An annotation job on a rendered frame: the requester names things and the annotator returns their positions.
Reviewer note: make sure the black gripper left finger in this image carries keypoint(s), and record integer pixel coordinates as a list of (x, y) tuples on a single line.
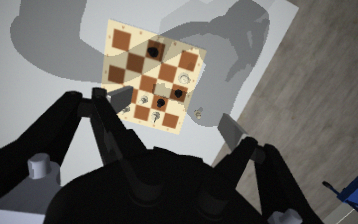
[(29, 173)]

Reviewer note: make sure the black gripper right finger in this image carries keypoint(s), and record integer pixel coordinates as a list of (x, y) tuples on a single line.
[(281, 199)]

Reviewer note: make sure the wooden chessboard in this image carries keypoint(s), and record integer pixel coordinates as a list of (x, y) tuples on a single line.
[(127, 62)]

